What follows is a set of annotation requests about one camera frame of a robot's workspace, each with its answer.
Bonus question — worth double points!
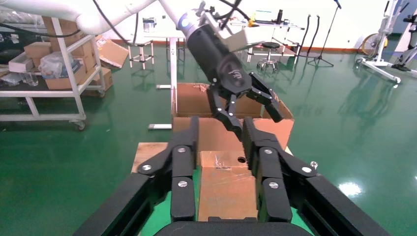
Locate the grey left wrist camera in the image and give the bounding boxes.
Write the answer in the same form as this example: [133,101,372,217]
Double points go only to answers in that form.
[202,11,278,53]

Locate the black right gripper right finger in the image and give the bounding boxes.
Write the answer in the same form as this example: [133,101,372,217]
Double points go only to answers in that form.
[242,117,318,223]

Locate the flat white box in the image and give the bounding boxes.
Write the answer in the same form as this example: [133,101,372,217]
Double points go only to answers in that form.
[8,52,35,73]

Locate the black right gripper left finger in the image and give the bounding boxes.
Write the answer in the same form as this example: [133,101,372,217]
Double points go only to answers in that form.
[137,116,200,223]

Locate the white exercise machine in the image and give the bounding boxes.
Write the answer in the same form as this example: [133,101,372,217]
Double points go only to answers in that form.
[355,0,408,84]

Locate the green table cloth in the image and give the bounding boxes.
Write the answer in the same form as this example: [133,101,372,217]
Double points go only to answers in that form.
[140,168,315,236]

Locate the white shelf cart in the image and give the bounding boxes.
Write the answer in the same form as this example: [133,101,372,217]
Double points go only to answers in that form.
[0,16,107,132]

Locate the black round stool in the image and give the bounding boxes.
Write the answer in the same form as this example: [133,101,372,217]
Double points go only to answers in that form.
[256,41,282,73]

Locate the clear plastic bag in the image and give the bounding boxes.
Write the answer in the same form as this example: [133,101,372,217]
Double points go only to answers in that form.
[38,52,74,80]

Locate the tall cardboard box stack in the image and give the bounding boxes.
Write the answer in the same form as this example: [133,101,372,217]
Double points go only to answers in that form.
[42,16,96,73]

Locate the large open torn carton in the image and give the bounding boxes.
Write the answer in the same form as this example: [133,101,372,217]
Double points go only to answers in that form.
[172,82,296,167]

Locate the metal tin can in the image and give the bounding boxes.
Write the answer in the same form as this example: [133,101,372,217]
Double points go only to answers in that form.
[143,18,158,33]

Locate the low cardboard box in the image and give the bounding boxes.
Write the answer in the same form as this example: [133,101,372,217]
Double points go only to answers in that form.
[81,66,114,97]

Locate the small taped cardboard box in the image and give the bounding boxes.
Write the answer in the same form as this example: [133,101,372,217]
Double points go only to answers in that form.
[198,150,260,222]

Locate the yellow round fan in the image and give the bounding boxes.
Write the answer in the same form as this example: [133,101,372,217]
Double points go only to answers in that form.
[360,32,389,57]

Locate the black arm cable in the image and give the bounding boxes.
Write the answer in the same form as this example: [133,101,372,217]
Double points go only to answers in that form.
[0,22,81,38]
[92,0,140,46]

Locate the leaning cardboard sheet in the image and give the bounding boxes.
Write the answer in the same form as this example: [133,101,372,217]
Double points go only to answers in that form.
[95,35,130,70]

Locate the small brown cardboard box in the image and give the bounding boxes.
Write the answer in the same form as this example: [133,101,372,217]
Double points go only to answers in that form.
[23,41,53,60]

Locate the white equipment table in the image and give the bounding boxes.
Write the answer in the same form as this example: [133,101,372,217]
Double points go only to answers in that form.
[229,9,305,65]

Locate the white frame stool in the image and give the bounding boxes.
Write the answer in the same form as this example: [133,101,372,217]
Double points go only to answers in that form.
[127,40,155,70]

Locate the black microphone stand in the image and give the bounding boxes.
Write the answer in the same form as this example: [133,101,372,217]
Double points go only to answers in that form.
[306,0,343,68]

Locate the clear drinking glass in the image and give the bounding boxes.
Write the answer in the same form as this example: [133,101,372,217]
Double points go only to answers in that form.
[23,71,39,88]

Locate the wide brown cardboard box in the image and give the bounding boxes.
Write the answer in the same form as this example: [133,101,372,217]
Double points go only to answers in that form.
[45,63,88,91]

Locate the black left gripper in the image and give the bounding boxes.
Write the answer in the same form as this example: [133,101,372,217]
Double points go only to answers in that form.
[186,23,285,141]

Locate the black curved hose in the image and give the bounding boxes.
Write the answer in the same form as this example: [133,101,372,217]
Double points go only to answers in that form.
[306,15,321,57]
[297,14,312,58]

